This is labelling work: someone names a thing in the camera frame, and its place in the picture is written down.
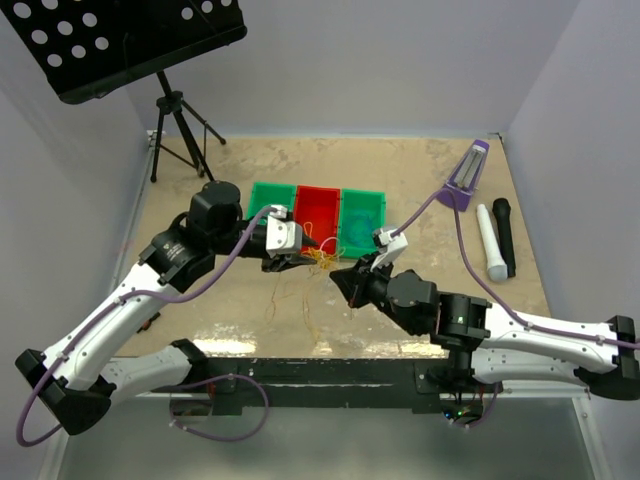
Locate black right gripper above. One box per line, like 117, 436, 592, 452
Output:
330, 250, 421, 336

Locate yellow wire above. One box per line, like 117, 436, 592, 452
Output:
263, 219, 349, 346

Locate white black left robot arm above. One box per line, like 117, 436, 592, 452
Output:
15, 181, 317, 446

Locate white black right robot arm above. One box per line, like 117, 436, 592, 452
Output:
329, 254, 639, 401

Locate red plastic bin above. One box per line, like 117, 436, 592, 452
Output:
294, 185, 341, 254

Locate left green plastic bin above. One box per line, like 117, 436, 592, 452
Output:
246, 182, 297, 218

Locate green plastic bin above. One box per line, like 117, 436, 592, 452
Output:
246, 182, 297, 218
337, 189, 386, 259

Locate right green plastic bin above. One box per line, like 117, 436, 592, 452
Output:
337, 189, 386, 259

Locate white microphone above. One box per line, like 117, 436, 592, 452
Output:
476, 204, 508, 283

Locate purple metronome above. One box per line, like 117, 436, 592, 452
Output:
436, 139, 490, 212

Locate black microphone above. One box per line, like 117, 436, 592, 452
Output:
492, 198, 516, 278

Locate black music stand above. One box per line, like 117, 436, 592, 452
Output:
1, 1, 247, 178

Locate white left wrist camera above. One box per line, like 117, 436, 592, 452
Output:
265, 204, 303, 257

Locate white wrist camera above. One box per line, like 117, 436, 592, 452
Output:
370, 226, 408, 271
265, 204, 303, 257

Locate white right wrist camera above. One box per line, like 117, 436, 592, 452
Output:
370, 226, 408, 271

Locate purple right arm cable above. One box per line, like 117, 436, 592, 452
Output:
392, 187, 640, 349

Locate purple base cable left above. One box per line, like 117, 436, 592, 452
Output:
168, 368, 271, 442

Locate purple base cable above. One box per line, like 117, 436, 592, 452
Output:
168, 368, 271, 442
444, 374, 504, 430

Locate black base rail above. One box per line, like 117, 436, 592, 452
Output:
185, 357, 480, 415

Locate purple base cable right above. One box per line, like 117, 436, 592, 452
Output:
444, 374, 504, 430

